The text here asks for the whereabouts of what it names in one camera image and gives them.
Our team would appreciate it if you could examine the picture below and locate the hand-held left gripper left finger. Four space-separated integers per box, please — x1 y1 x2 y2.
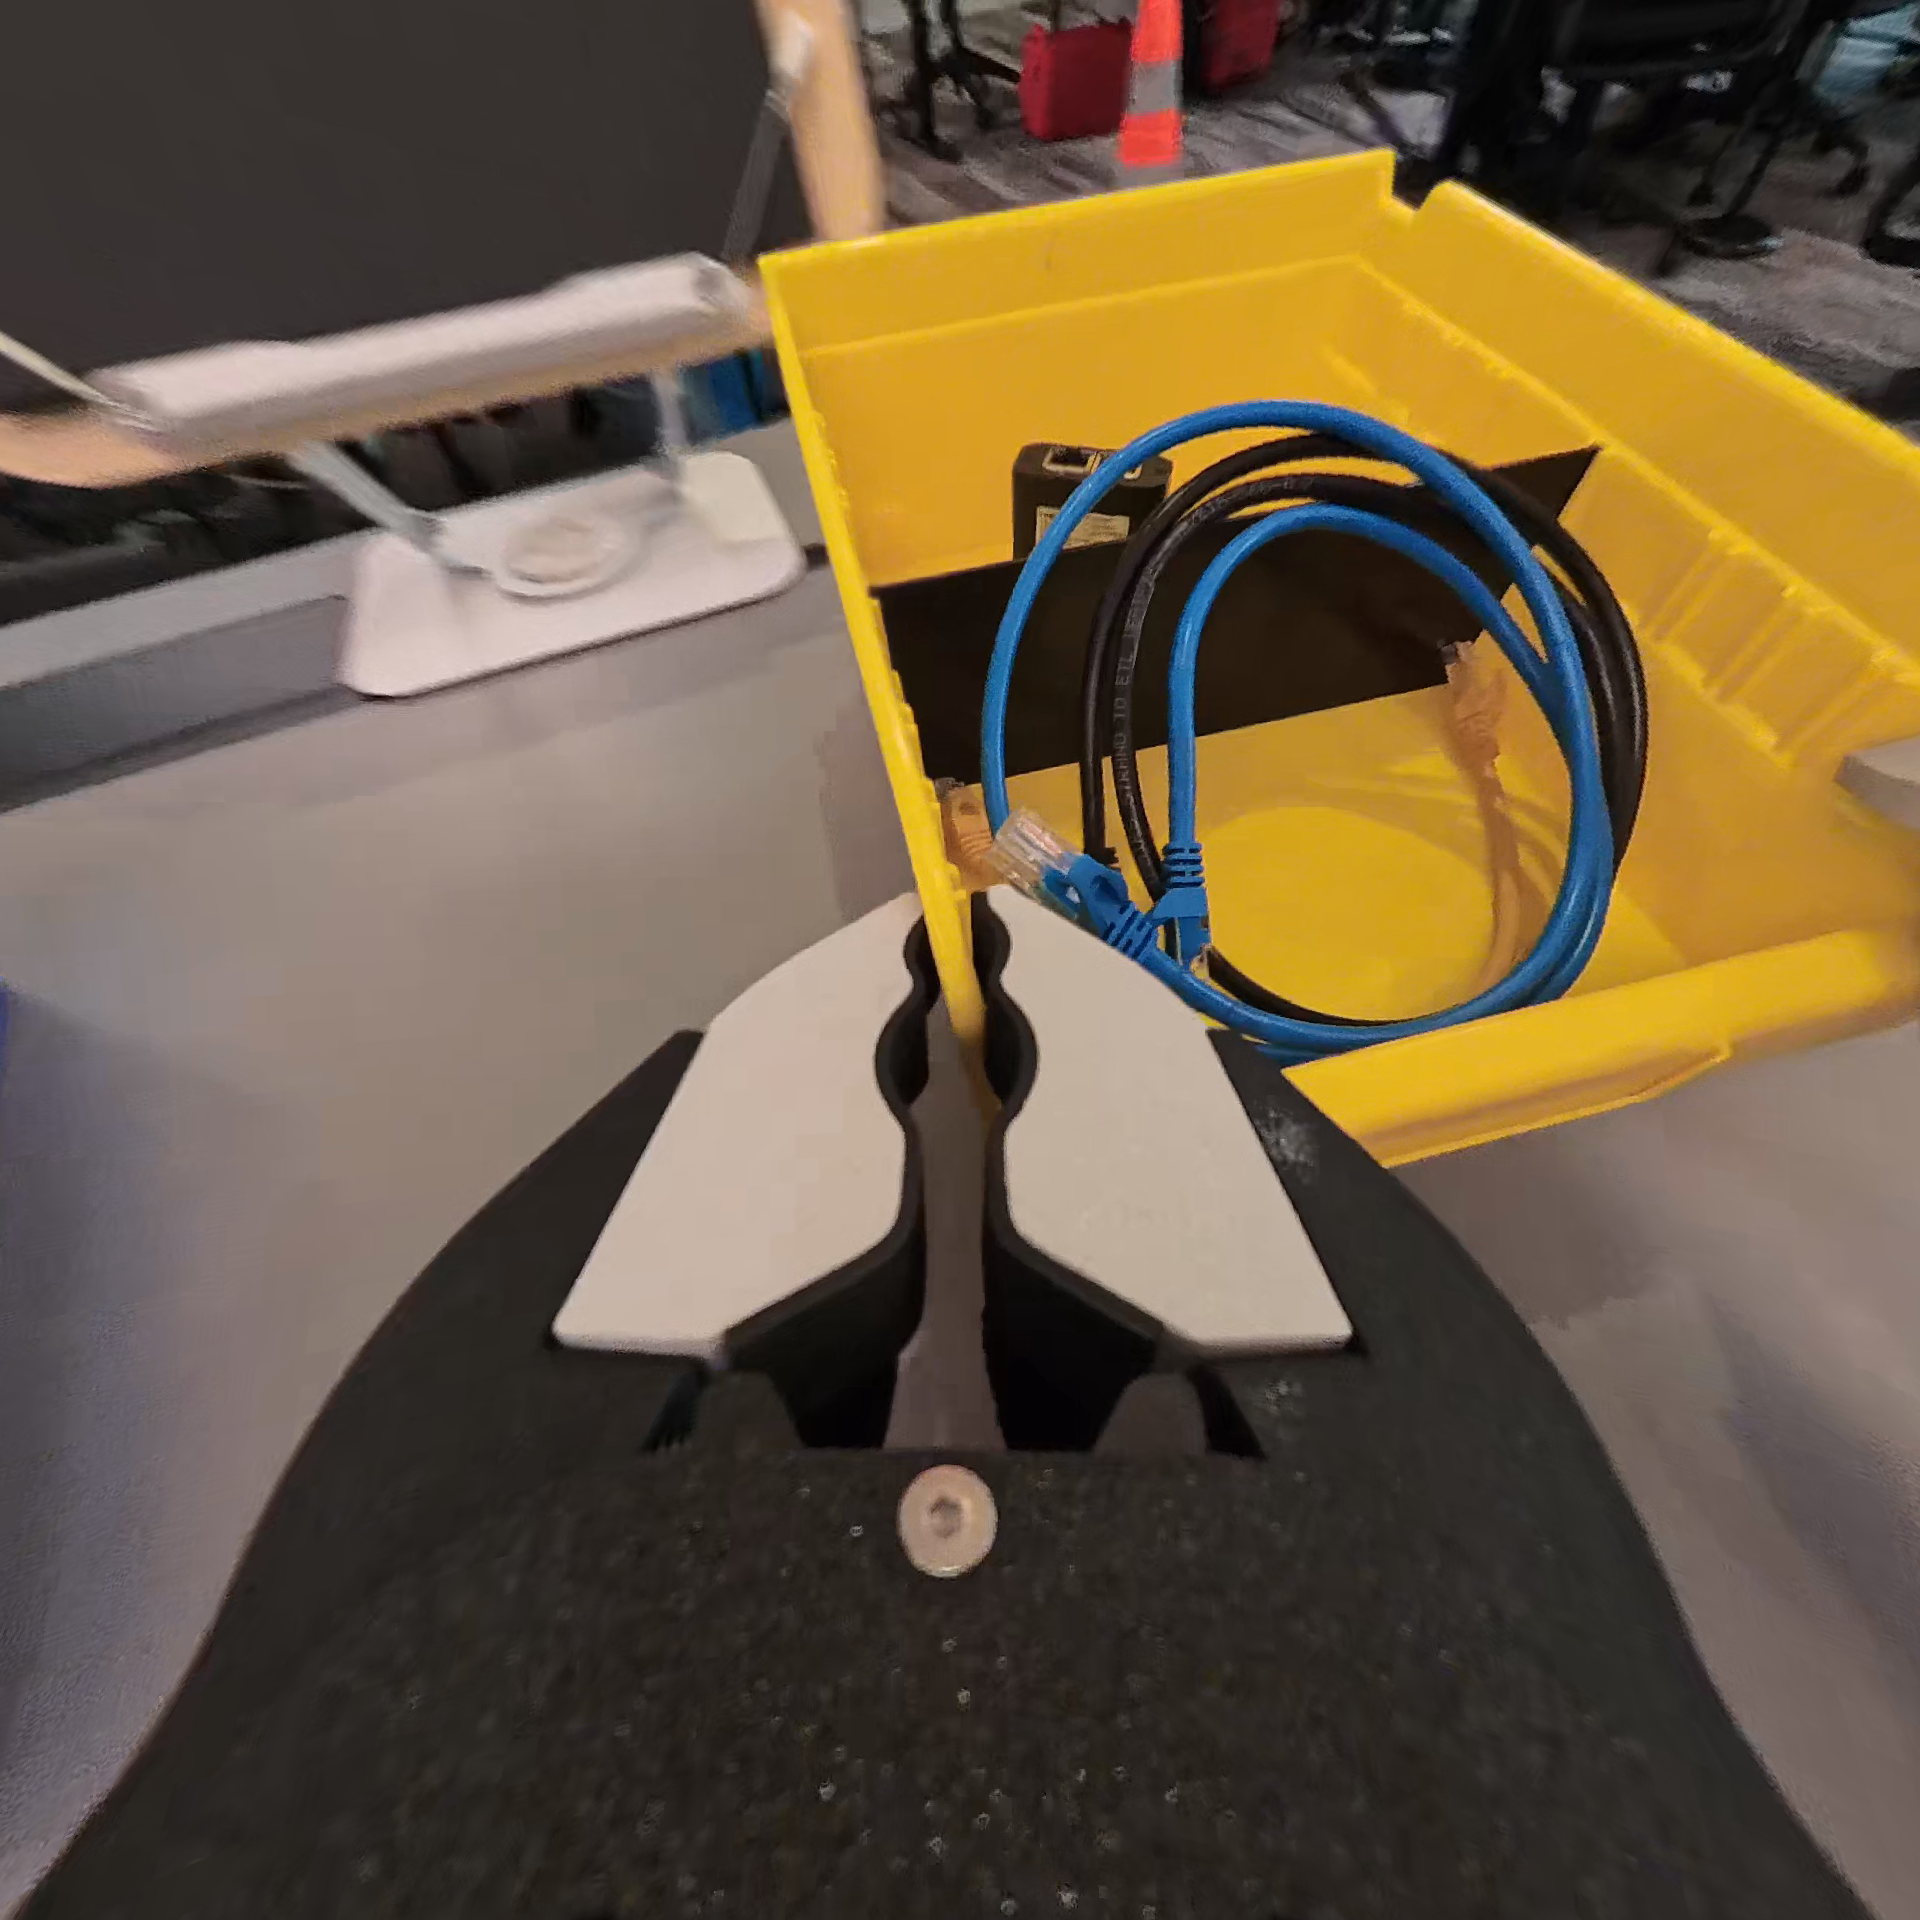
557 894 933 1448

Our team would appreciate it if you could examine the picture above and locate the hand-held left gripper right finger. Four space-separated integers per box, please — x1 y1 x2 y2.
985 887 1358 1448

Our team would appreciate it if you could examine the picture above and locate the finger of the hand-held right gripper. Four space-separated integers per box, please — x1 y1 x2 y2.
1836 735 1920 834

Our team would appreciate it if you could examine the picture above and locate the blue ethernet cable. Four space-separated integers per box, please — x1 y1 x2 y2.
979 399 1623 1057

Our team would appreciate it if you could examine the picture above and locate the orange ethernet cable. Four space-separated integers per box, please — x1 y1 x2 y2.
937 636 1519 992

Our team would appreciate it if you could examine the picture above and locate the black ethernet cable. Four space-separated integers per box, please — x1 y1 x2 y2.
1080 430 1653 1037

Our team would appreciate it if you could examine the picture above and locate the black ethernet port adapter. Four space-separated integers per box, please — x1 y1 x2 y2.
1007 438 1173 547

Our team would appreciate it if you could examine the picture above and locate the yellow plastic bin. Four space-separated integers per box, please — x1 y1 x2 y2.
756 150 1920 1172

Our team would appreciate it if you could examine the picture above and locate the black office chair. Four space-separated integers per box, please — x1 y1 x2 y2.
1441 0 1920 248

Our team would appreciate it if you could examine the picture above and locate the orange traffic cone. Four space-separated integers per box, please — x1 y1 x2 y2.
1116 0 1190 174

